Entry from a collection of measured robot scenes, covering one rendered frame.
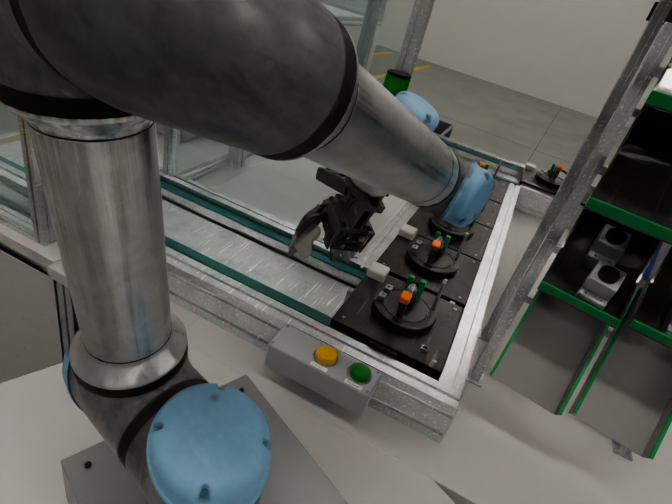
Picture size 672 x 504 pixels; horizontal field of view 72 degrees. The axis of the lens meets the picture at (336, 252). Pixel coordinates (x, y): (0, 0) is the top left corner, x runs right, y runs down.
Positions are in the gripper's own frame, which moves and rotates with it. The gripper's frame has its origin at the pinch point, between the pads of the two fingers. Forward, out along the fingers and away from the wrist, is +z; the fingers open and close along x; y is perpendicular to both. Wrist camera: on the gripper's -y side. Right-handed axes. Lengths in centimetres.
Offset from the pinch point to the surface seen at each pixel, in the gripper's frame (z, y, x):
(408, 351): 5.5, 18.8, 19.3
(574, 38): 25, -687, 814
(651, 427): -13, 45, 49
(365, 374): 6.2, 22.8, 7.7
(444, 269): 5.6, -4.2, 42.5
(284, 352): 11.9, 14.9, -4.2
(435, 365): 3.7, 22.9, 22.9
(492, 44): 121, -784, 732
